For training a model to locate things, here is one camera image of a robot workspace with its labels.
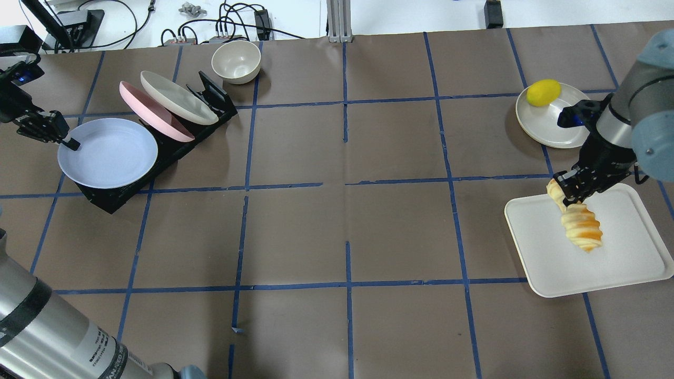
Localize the cream bowl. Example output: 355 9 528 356
210 40 262 85

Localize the cream plate in rack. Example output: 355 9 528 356
140 71 219 125

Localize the black power adapter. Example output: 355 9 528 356
483 0 504 29

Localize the cream rectangular tray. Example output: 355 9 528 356
504 183 672 298

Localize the pink plate in rack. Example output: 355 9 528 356
118 81 195 143

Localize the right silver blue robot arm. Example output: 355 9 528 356
553 29 673 205

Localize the cream round plate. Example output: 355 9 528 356
515 83 589 148

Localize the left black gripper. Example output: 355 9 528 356
1 53 81 151

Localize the aluminium frame post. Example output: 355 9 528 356
326 0 353 43

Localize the yellow twisted bread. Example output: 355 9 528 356
546 179 603 253

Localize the yellow lemon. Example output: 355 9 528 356
526 79 562 107

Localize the black dish rack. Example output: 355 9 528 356
77 71 238 214

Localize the blue plate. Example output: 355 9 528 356
57 118 158 189

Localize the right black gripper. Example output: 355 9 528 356
553 98 649 207

